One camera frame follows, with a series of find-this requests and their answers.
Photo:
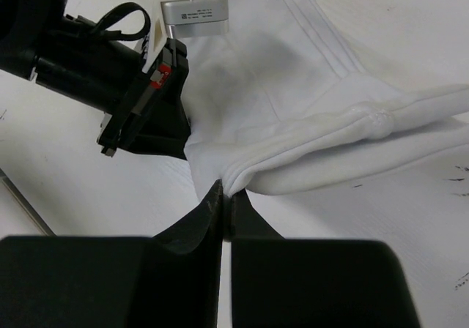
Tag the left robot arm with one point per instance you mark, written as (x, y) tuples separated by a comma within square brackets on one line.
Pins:
[(105, 69)]

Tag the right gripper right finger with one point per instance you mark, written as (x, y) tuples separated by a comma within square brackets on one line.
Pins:
[(283, 282)]

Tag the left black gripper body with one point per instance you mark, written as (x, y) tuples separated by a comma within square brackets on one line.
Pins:
[(150, 119)]

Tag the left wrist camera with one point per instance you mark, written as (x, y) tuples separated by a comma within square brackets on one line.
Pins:
[(181, 19)]

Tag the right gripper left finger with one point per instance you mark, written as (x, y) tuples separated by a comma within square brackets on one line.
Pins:
[(168, 280)]

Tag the white skirt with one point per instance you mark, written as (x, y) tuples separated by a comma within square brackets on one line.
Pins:
[(281, 105)]

